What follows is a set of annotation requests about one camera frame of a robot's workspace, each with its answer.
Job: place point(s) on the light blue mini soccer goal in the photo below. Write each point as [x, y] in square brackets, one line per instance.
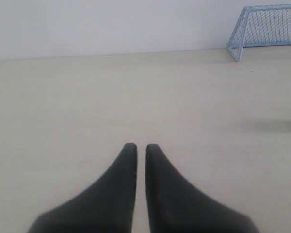
[259, 26]

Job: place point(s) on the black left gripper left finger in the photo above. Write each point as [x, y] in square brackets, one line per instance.
[107, 206]

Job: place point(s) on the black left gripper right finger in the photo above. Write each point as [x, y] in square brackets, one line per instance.
[176, 206]

